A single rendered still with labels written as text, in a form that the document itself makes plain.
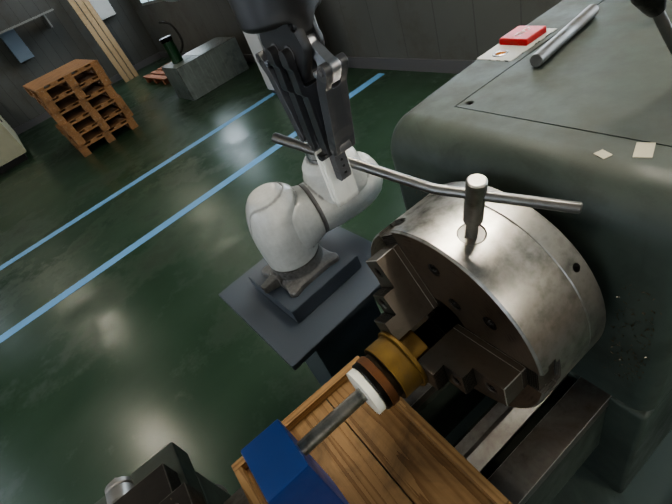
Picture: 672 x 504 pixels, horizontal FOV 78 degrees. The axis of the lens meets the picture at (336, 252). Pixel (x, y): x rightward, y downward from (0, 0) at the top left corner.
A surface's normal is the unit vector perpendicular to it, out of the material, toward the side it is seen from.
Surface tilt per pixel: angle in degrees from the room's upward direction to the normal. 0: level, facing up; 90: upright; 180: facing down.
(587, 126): 0
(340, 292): 0
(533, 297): 50
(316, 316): 0
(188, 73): 90
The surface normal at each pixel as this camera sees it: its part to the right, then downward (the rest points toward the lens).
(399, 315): 0.31, -0.04
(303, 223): 0.48, 0.37
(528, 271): 0.13, -0.28
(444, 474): -0.32, -0.71
